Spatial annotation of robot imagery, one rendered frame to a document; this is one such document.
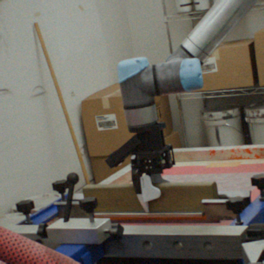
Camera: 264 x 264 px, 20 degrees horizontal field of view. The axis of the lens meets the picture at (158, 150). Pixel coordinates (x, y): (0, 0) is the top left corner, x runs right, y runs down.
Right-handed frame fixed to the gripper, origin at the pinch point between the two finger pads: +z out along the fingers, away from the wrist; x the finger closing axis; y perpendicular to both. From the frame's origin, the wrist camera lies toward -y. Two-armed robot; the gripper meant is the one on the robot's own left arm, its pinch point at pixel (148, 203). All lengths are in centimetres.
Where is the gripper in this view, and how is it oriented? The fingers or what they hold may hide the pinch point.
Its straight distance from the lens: 186.8
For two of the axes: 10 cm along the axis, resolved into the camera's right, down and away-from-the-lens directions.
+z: 1.6, 9.6, 2.3
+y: 8.8, -0.4, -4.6
